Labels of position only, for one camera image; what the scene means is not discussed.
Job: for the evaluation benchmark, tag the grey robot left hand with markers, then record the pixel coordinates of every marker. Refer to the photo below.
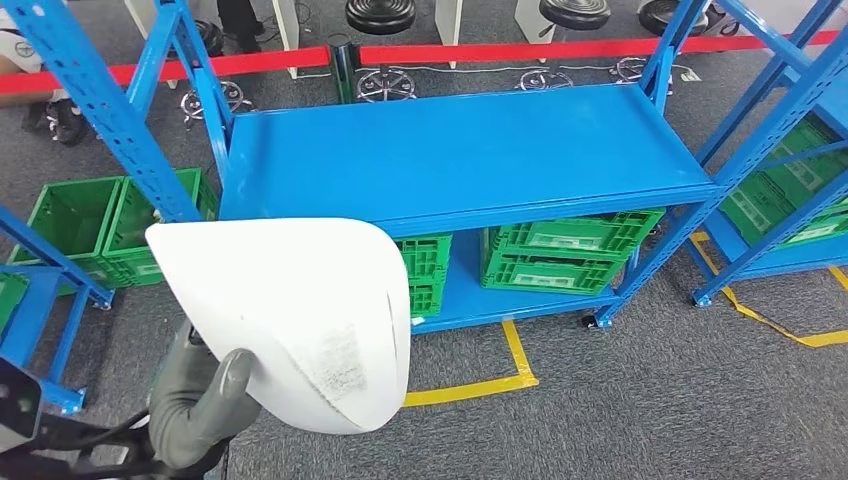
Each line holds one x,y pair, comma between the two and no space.
218,411

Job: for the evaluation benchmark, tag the white plastic shell part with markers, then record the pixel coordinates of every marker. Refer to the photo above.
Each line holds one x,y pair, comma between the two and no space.
278,311

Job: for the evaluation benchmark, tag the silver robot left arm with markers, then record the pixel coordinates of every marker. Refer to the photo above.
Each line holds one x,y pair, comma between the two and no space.
166,427

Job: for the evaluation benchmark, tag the blue metal shelf rack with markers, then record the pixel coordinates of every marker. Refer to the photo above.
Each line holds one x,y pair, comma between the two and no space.
40,331
464,152
748,264

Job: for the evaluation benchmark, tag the green open plastic crate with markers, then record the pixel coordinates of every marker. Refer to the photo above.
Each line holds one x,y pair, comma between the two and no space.
66,225
132,225

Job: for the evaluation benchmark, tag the yellow floor tape marking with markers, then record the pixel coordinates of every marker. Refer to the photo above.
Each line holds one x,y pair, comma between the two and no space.
748,311
517,358

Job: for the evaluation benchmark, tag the black round swivel stool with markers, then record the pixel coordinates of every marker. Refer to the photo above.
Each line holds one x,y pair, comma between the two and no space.
575,12
381,13
213,38
669,16

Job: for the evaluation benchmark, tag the white desk panel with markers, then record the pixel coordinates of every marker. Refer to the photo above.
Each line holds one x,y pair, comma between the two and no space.
448,26
139,16
286,33
533,26

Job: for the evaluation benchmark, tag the person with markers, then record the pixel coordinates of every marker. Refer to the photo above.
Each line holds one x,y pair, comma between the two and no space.
26,53
238,23

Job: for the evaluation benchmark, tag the black barrier post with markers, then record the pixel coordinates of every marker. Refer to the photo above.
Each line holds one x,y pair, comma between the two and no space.
343,66

